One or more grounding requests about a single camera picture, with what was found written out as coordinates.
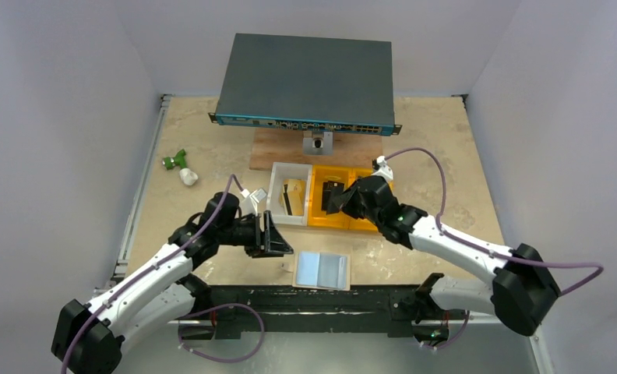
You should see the black VIP cards stack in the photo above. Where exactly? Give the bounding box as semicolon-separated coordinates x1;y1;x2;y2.
321;181;344;211

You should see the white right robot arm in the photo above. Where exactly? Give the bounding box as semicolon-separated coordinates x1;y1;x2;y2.
326;176;562;337

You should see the black front rail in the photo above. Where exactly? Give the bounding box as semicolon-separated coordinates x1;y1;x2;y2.
178;274;466;343

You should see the gold cards stack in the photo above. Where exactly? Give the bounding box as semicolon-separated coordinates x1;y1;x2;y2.
280;178;306;217

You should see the yellow plastic bin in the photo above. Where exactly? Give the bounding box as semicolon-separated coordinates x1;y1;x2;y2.
307;165;352;230
343;168;393;233

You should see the yellow middle plastic bin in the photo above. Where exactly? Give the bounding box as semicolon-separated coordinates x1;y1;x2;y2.
307;165;352;230

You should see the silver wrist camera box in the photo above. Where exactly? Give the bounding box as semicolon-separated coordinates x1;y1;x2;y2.
240;188;267;216

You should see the green white pipe fitting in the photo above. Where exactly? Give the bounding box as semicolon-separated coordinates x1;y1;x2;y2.
161;149;198;186

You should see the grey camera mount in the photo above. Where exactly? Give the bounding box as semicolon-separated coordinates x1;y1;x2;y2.
302;131;333;156

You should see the wooden board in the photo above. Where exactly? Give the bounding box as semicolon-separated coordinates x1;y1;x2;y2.
249;129;383;171

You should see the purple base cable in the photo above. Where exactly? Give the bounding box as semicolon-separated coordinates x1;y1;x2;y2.
177;303;266;364

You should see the white plastic bin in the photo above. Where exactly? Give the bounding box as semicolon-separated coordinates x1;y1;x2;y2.
266;162;313;227

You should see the grey network switch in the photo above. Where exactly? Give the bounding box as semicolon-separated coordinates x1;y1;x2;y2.
209;34;402;136

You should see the yellow right plastic bin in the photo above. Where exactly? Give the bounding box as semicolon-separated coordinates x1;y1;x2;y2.
343;168;393;233

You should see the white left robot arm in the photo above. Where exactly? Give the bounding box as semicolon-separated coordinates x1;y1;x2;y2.
51;192;294;373

